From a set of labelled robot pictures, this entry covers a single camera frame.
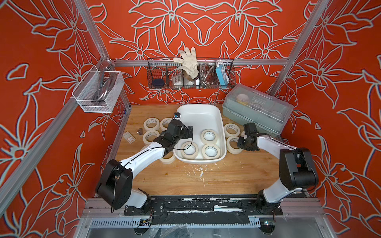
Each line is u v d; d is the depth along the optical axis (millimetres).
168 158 876
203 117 1081
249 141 698
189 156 895
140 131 1016
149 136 985
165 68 951
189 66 899
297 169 456
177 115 740
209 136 1003
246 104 956
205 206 743
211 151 917
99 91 759
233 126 1036
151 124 1068
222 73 858
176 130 652
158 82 987
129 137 996
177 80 939
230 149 898
